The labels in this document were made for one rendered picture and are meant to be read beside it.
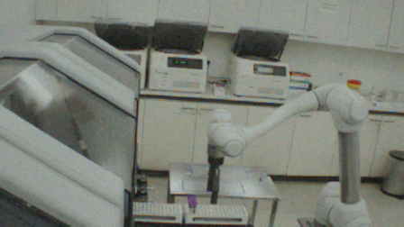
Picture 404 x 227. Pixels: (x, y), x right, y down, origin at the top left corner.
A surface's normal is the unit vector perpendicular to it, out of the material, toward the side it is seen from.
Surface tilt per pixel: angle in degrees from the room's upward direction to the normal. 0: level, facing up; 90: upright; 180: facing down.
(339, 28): 90
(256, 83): 90
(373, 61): 90
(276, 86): 90
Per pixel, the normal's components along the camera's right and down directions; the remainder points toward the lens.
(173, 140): 0.08, 0.27
